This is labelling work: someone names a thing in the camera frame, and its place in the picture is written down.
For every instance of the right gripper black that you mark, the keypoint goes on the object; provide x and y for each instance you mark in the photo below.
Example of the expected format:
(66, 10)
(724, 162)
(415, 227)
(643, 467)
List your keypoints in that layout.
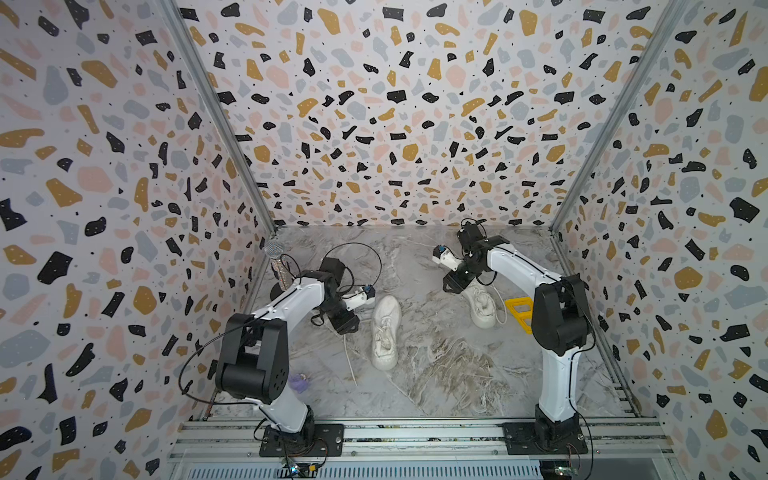
(452, 285)

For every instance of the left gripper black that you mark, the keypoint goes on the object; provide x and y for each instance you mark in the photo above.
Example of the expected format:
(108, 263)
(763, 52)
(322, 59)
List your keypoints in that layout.
(344, 321)

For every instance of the white sneaker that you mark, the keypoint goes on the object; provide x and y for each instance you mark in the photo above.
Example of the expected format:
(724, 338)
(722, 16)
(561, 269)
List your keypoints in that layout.
(385, 323)
(483, 309)

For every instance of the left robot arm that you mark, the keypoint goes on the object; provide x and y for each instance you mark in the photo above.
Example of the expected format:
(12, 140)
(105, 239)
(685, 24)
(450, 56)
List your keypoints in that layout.
(254, 365)

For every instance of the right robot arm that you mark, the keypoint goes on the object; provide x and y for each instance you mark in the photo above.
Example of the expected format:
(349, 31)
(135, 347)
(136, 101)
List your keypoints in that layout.
(559, 319)

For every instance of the purple small object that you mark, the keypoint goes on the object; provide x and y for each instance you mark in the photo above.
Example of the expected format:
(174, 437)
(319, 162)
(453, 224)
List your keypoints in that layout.
(299, 382)

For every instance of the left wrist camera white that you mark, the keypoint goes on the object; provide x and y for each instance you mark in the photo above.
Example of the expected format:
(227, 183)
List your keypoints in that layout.
(362, 296)

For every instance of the yellow plastic frame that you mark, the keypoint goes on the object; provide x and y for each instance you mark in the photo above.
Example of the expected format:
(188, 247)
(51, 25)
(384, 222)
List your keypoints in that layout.
(522, 311)

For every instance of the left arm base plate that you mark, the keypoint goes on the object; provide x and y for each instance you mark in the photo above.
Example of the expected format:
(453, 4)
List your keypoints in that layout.
(300, 441)

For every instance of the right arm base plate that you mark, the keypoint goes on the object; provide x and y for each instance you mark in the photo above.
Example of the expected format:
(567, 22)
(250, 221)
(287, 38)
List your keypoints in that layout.
(541, 437)

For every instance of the aluminium front rail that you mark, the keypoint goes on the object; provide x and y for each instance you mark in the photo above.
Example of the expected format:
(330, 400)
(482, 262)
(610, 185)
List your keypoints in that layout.
(441, 439)

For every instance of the aluminium corner post left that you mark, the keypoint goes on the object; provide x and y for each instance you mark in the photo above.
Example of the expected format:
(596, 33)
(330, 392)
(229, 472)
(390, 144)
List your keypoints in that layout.
(172, 17)

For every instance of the aluminium corner post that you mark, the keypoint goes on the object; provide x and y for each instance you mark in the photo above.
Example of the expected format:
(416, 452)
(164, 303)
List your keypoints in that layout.
(669, 18)
(172, 17)

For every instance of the aluminium corner post right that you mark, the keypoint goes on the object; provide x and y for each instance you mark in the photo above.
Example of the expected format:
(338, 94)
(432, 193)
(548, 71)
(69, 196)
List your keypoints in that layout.
(669, 18)

